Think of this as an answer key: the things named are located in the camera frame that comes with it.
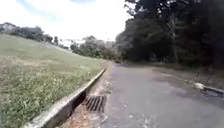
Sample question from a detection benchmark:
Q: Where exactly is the row of distant trees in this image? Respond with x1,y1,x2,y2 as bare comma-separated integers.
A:
9,25,120,62

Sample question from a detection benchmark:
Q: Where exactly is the metal drain grate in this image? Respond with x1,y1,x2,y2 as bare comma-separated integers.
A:
82,95,107,113

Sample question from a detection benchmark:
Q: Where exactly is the grey asphalt road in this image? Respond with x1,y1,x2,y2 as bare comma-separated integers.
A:
99,62,224,128

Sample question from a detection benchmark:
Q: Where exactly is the dirt gutter strip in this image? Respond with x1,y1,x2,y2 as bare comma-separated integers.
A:
58,65,113,128

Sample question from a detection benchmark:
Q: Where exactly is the concrete kerb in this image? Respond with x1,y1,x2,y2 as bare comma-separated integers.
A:
21,67,108,128

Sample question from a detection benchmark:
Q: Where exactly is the wood of dark trees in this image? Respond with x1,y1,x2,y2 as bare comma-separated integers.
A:
115,0,224,68

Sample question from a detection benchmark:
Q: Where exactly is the grass slope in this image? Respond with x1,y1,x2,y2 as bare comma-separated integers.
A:
0,33,108,128

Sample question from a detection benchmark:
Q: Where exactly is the overgrown roadside verge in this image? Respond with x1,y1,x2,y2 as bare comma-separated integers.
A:
146,61,224,98

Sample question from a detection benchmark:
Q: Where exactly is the building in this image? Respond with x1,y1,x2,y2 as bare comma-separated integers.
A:
0,21,17,34

